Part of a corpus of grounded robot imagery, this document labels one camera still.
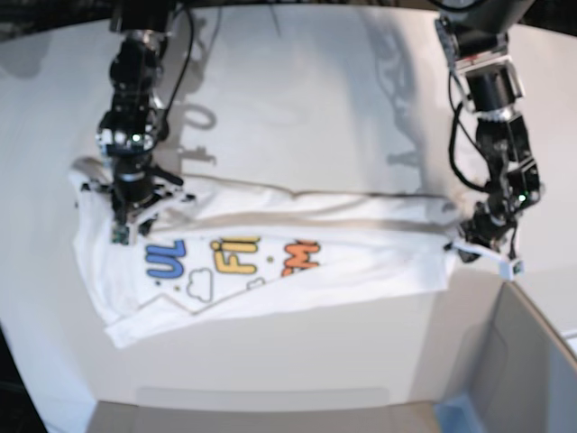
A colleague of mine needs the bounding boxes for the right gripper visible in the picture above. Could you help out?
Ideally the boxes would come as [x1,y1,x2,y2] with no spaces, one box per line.
[74,178,196,247]

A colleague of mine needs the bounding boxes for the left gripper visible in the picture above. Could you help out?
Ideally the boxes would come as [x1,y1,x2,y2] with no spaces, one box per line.
[444,205,525,281]

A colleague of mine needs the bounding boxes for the white printed t-shirt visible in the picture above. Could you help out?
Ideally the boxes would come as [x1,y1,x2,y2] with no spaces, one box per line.
[69,158,460,349]

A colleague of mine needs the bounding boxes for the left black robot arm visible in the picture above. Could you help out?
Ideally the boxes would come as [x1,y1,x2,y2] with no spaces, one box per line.
[433,1,544,281]

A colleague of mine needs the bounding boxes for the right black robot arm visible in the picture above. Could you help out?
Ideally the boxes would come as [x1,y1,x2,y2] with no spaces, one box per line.
[71,1,195,245]

